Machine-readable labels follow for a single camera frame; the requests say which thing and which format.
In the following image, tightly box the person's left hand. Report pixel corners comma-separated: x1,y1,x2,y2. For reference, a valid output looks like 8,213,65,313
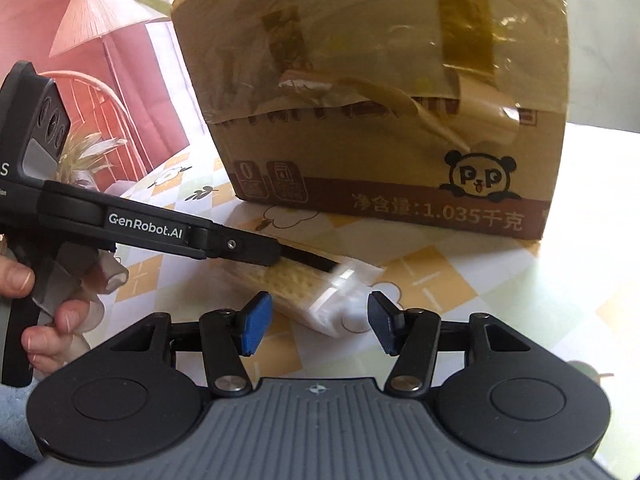
1,243,99,388

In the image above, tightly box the red printed wall curtain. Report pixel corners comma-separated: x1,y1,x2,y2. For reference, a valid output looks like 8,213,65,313
1,0,205,193

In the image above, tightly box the white cracker pack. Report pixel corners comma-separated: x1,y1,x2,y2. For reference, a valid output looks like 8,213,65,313
220,249,384,338

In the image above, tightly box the cardboard box with plastic liner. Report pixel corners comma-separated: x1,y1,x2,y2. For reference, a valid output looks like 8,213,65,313
171,0,569,240

